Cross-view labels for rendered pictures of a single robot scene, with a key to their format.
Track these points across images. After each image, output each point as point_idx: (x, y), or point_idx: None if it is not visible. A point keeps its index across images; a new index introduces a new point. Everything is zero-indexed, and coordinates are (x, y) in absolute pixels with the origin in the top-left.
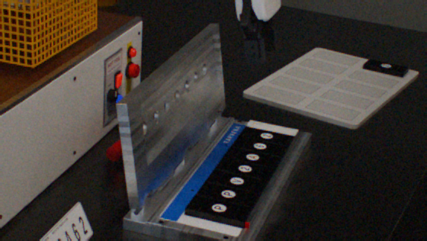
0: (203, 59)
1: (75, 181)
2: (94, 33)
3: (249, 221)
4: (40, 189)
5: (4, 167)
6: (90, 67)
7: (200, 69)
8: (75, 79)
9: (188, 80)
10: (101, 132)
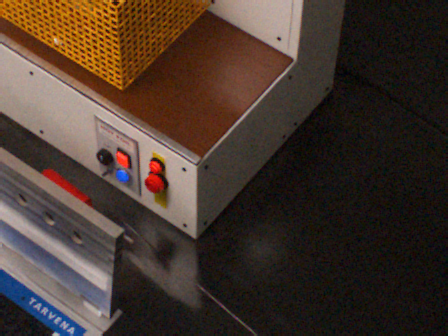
0: (74, 227)
1: (11, 139)
2: (137, 98)
3: None
4: None
5: None
6: (64, 93)
7: (62, 224)
8: (32, 75)
9: (27, 200)
10: (96, 169)
